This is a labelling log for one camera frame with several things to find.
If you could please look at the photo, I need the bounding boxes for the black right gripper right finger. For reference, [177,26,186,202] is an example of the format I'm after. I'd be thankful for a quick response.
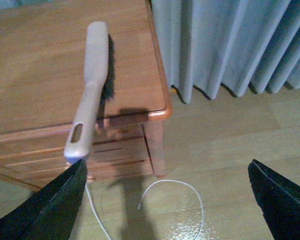
[248,159,300,240]

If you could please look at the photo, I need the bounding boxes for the wooden nightstand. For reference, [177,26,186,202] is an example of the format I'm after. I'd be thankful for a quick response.
[0,0,172,190]

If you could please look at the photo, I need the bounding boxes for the white cable on floor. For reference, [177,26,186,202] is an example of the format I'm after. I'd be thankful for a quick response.
[84,179,205,240]

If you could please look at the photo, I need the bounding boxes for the light blue-grey curtain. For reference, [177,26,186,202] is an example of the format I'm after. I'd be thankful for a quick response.
[150,0,300,103]

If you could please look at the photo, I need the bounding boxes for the upper nightstand drawer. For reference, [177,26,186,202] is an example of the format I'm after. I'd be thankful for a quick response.
[0,124,155,190]

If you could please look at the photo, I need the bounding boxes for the pink hand brush black bristles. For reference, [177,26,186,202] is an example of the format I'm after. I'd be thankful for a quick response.
[63,21,109,164]

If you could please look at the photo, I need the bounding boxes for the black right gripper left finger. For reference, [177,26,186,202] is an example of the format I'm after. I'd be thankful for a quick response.
[0,160,88,240]

